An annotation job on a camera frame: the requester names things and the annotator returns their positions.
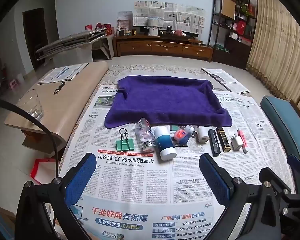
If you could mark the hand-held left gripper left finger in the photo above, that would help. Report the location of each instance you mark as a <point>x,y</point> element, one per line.
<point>81,177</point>

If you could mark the clear drinking glass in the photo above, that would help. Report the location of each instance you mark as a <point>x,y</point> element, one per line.
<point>31,105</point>

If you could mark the grey folded table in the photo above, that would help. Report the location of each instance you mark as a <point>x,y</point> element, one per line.
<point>70,41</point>

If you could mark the green binder clip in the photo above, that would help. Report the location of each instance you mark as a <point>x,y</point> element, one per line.
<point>123,145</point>

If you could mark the newspapers on wall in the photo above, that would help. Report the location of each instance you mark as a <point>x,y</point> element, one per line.
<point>170,15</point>

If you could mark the white charger plug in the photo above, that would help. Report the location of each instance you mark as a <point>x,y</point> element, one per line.
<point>237,143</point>

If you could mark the clear plastic bottle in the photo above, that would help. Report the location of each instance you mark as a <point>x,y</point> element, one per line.
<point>143,132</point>

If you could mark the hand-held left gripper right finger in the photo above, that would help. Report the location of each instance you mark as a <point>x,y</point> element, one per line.
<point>215,180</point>

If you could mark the black and gold box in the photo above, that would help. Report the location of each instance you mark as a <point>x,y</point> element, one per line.
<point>223,140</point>

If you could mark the folded newspaper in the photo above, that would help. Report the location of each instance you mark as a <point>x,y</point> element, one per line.
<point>230,80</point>

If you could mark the teal chair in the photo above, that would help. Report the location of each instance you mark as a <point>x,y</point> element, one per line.
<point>282,120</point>

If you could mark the black pen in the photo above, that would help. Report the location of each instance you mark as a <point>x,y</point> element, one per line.
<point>59,88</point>

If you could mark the white paper booklet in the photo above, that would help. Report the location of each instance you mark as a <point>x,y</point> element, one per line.
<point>62,73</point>

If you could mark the white wall calendar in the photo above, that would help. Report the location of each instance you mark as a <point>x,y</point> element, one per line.
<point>124,21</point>

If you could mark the white and blue bottle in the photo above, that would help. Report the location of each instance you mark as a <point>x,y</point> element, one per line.
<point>165,142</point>

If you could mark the wooden tv cabinet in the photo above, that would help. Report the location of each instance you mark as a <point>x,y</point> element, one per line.
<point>165,47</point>

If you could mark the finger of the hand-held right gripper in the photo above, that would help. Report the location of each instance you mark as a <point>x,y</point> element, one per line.
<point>296,202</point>
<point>298,163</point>

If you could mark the beige curtain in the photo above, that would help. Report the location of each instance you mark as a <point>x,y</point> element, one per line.
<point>277,42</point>

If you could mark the long black box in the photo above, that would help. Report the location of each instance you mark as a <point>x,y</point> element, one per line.
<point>214,142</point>

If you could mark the red gift boxes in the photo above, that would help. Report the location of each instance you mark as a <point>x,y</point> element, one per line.
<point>105,28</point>

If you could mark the white usb night light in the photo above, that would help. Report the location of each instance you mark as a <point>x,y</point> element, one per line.
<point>190,129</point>

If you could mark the cardboard box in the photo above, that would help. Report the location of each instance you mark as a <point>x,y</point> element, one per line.
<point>228,8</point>

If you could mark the newspaper sheet with bold headline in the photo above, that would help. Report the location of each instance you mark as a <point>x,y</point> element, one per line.
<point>255,120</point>

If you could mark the purple towel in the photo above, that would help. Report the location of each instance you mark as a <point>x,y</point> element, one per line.
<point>165,100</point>

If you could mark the dark wooden door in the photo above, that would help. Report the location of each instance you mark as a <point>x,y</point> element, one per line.
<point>33,40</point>

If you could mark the small orange and blue jar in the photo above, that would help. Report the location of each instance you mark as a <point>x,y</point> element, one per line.
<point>180,135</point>

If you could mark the pink highlighter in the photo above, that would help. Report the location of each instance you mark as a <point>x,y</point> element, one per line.
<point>242,138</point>

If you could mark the beige side table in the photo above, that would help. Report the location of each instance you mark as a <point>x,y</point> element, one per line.
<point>65,100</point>

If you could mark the large newspaper spread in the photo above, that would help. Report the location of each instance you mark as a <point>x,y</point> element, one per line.
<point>145,180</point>

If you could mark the dark shelf unit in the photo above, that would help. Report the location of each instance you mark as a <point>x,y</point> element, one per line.
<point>237,32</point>

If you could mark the white tape roll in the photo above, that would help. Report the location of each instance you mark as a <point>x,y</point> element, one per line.
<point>203,135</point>

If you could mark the pink stool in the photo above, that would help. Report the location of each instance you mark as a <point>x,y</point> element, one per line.
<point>13,83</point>

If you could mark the white round appliance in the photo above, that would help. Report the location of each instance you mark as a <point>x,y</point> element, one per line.
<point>152,31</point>

